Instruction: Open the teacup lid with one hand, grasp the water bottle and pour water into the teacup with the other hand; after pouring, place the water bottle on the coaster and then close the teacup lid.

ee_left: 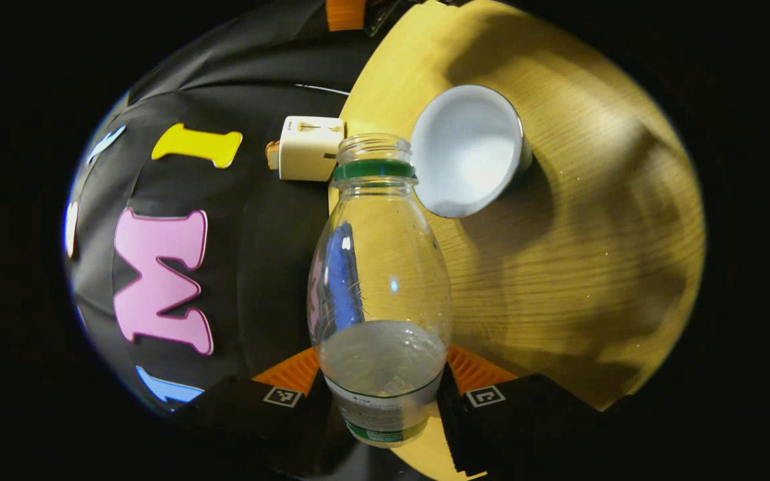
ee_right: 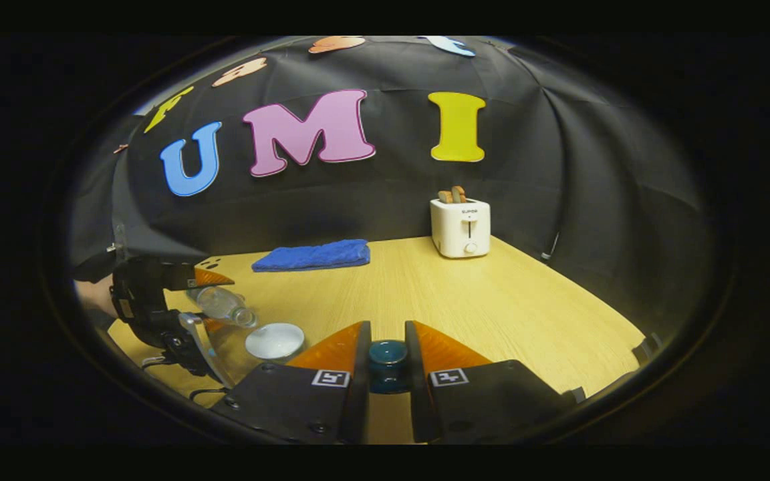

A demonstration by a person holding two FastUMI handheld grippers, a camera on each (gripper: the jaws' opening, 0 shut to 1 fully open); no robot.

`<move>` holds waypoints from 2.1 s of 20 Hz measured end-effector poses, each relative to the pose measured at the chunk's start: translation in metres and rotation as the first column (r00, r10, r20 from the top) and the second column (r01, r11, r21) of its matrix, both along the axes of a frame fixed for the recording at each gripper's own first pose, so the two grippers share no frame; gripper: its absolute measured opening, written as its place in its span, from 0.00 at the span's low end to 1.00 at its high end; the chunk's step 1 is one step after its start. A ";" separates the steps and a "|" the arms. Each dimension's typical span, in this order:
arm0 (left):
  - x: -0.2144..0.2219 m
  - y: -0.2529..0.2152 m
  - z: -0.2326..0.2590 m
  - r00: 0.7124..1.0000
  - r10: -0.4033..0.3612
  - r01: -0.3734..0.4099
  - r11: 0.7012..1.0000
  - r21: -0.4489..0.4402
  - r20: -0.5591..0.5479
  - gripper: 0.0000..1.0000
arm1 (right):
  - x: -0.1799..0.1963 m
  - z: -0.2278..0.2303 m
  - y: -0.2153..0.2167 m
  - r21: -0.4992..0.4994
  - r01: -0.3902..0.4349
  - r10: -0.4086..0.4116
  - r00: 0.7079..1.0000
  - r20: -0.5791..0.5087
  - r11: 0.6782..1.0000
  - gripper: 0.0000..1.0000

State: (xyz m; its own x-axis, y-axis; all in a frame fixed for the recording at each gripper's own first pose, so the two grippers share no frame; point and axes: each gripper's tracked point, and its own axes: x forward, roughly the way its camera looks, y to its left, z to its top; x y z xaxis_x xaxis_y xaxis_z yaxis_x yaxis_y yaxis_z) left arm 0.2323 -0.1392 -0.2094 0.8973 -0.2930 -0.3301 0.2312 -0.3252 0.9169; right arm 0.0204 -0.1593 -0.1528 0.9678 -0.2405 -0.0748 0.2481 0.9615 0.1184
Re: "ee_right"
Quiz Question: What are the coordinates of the white toaster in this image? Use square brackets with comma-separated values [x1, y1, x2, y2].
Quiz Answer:
[430, 197, 491, 259]

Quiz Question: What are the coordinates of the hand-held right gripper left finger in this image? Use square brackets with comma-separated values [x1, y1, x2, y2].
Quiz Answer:
[211, 321, 372, 445]

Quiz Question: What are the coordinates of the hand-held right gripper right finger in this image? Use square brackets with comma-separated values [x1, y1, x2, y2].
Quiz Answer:
[404, 321, 576, 444]

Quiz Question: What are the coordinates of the teal teacup lid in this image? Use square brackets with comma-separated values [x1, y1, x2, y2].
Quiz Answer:
[368, 339, 410, 395]

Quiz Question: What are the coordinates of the white-lined teacup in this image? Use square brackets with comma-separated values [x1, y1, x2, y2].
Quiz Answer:
[245, 323, 306, 361]

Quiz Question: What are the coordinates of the black backdrop cloth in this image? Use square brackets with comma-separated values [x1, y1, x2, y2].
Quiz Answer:
[68, 37, 717, 335]

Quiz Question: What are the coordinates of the clear plastic water bottle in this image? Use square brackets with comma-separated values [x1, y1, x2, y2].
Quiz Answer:
[186, 286, 258, 328]

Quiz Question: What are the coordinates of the blue folded towel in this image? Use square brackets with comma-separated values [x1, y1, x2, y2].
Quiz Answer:
[252, 239, 371, 273]

